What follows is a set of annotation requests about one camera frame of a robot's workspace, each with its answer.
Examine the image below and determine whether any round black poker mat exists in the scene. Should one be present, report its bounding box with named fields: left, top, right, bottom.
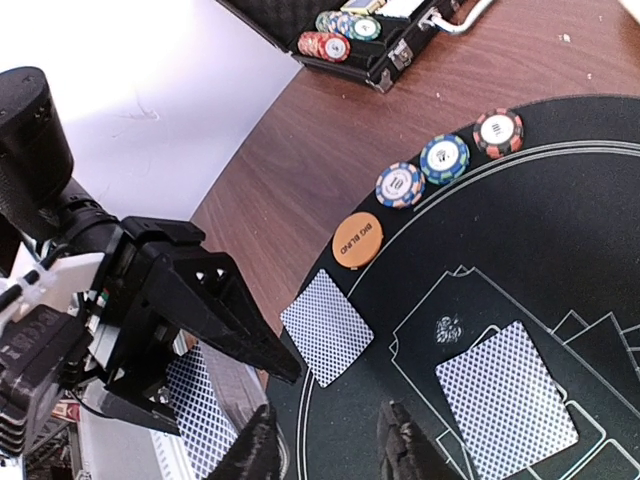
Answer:
left=267, top=95, right=639, bottom=479

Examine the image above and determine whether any red five chip row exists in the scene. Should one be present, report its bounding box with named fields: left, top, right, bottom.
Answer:
left=297, top=31, right=351, bottom=63

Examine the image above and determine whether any orange big blind button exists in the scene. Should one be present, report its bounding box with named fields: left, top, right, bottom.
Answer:
left=331, top=212, right=384, bottom=270

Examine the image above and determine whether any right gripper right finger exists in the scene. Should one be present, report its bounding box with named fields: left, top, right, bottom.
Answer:
left=376, top=401, right=460, bottom=480

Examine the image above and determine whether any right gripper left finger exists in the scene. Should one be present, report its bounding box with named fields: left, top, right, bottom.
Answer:
left=206, top=403, right=280, bottom=480

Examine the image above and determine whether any black poker set case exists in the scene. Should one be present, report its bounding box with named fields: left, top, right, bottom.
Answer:
left=220, top=1, right=492, bottom=93

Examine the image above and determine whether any green twenty chip row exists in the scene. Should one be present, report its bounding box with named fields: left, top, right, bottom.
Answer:
left=315, top=11, right=382, bottom=41

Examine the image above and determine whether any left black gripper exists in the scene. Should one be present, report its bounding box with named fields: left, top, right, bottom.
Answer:
left=1, top=217, right=301, bottom=450

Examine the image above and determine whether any dealt card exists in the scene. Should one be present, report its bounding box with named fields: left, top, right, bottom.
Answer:
left=280, top=269, right=374, bottom=388
left=435, top=321, right=579, bottom=479

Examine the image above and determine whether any orange hundred chip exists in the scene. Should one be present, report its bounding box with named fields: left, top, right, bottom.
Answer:
left=473, top=108, right=524, bottom=159

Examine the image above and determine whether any blue playing card deck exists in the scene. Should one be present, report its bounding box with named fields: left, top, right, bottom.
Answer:
left=167, top=344, right=267, bottom=479

